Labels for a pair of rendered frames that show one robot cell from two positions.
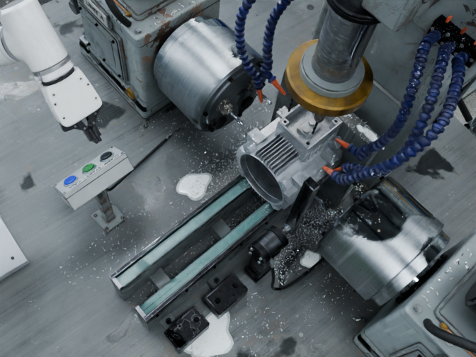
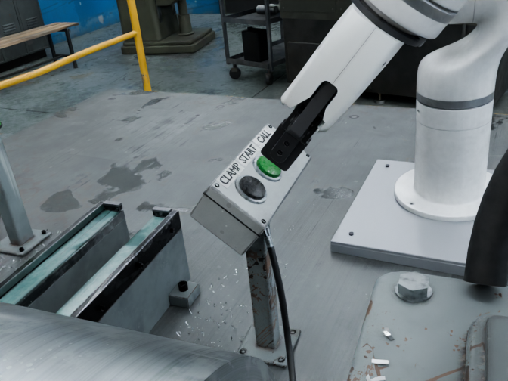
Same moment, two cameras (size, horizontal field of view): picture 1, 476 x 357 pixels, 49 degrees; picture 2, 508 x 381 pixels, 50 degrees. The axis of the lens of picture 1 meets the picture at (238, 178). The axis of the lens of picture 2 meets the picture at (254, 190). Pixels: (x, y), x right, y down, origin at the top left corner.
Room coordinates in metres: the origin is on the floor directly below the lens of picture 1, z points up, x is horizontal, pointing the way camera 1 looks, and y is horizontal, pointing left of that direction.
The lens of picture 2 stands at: (1.02, 0.20, 1.32)
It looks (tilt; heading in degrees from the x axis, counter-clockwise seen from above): 28 degrees down; 166
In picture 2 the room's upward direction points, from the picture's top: 6 degrees counter-clockwise
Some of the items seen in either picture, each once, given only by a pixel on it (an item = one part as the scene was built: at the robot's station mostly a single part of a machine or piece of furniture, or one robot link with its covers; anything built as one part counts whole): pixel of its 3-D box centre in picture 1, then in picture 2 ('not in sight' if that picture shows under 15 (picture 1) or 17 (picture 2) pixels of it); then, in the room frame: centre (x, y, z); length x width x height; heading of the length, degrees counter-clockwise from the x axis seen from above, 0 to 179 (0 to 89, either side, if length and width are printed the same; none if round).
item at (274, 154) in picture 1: (289, 156); not in sight; (0.67, -0.12, 1.01); 0.20 x 0.19 x 0.19; 143
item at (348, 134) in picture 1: (326, 132); not in sight; (0.79, -0.21, 0.97); 0.30 x 0.11 x 0.34; 53
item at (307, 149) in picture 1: (307, 129); not in sight; (0.70, -0.14, 1.11); 0.12 x 0.11 x 0.07; 143
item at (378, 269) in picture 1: (389, 248); not in sight; (0.47, -0.38, 1.04); 0.41 x 0.25 x 0.25; 53
